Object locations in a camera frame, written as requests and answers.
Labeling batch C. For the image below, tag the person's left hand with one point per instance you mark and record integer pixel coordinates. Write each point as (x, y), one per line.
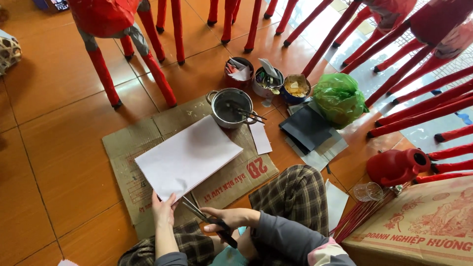
(163, 214)

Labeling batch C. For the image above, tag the person's right hand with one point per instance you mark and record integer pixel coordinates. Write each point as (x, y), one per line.
(236, 217)

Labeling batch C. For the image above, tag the stack of white paper sheets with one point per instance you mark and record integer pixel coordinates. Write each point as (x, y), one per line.
(186, 157)

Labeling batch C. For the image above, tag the flattened brown cardboard sheet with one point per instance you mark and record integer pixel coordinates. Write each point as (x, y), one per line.
(229, 177)

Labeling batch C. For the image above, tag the person's plaid trousers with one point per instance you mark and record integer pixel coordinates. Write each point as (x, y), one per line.
(295, 195)

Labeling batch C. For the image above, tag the small white paper strip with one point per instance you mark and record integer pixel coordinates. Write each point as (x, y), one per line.
(260, 138)

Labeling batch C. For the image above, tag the white paper sheet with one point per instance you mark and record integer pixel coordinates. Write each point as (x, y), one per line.
(335, 203)

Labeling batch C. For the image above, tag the dark brush sticks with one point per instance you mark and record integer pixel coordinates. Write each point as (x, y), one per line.
(251, 113)

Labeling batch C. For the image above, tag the white paper scrap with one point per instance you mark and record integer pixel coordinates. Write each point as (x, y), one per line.
(67, 263)

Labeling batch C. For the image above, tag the black paper sheets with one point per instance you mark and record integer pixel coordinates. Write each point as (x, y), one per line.
(306, 127)

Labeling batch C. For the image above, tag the grey paper sheets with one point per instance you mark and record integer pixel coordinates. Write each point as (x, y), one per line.
(329, 149)

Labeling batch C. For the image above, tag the bundle of red sticks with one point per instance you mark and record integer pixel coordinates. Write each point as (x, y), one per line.
(360, 216)

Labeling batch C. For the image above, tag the clear glass cup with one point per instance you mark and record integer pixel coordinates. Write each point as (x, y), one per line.
(367, 192)

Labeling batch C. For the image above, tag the white tin with paper scraps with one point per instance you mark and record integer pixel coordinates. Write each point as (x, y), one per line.
(266, 83)

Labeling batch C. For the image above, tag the blue bowl with yellow scraps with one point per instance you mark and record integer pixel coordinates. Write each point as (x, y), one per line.
(295, 90)

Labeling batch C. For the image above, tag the red tin with paper scraps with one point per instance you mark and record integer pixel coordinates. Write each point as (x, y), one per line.
(236, 75)

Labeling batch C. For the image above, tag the green plastic bag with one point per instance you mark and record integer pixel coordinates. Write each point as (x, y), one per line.
(338, 99)

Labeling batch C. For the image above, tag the red plastic jug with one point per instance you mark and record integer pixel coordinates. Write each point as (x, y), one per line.
(395, 166)

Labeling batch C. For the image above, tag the cardboard box with red print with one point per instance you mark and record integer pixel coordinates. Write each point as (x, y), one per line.
(417, 229)

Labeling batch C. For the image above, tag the red paper horse figure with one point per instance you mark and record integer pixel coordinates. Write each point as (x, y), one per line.
(103, 16)

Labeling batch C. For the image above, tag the woven bamboo basket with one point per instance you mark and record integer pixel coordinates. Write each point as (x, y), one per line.
(9, 53)

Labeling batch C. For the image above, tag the row of red paper figures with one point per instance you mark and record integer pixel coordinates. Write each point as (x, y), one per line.
(414, 79)

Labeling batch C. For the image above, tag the blue paper scrap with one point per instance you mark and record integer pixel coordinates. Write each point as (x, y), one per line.
(436, 92)
(465, 118)

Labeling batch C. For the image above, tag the dark box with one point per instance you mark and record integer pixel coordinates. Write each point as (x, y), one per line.
(51, 3)

